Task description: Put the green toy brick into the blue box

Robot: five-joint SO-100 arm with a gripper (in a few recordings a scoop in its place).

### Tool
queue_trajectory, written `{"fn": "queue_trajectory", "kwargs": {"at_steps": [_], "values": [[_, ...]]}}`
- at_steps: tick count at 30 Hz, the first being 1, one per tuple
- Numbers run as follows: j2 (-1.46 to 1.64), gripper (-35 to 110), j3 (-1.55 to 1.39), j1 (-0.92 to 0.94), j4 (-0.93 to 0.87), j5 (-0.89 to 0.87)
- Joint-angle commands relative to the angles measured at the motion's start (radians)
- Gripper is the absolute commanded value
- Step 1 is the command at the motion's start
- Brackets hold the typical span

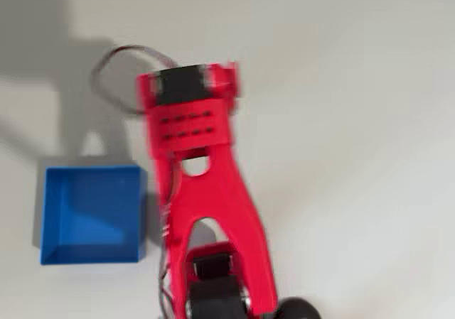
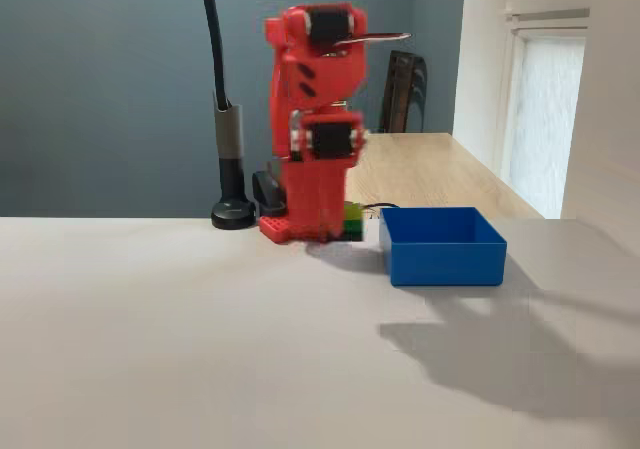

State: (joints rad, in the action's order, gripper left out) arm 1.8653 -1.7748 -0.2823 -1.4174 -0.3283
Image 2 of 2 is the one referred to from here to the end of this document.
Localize green lego brick stack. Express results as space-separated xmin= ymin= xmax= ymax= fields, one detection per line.
xmin=342 ymin=201 xmax=366 ymax=243

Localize blue plastic bin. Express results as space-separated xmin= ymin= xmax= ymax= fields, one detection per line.
xmin=377 ymin=206 xmax=509 ymax=288

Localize black table clamp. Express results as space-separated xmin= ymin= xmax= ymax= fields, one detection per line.
xmin=250 ymin=169 xmax=287 ymax=217

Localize black gooseneck stand grey sleeve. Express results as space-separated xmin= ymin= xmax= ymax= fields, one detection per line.
xmin=197 ymin=0 xmax=258 ymax=230

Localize light wooden table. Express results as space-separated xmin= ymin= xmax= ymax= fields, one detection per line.
xmin=344 ymin=132 xmax=546 ymax=221

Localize white framed window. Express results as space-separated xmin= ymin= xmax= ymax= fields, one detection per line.
xmin=492 ymin=7 xmax=592 ymax=220

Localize dark wooden frame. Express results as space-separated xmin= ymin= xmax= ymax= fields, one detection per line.
xmin=376 ymin=49 xmax=430 ymax=135

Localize white red servo wires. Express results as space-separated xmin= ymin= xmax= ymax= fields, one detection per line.
xmin=329 ymin=31 xmax=413 ymax=50

